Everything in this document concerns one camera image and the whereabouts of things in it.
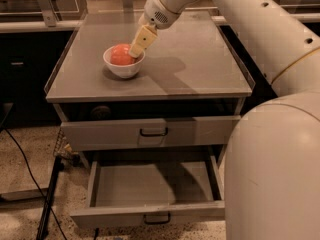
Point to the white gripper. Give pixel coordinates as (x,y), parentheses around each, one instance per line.
(157,13)

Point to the red apple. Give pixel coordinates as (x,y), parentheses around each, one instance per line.
(120,55)

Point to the white ceramic bowl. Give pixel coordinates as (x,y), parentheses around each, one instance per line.
(124,72)

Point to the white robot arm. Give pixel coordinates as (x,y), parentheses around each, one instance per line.
(272,165)

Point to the grey drawer cabinet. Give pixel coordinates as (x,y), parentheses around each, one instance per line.
(188,92)

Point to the grey upper drawer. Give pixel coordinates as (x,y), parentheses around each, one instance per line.
(148,133)

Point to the grey open middle drawer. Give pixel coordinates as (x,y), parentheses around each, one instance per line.
(167,189)

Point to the dark lab counter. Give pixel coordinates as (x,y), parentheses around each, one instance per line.
(30,50)

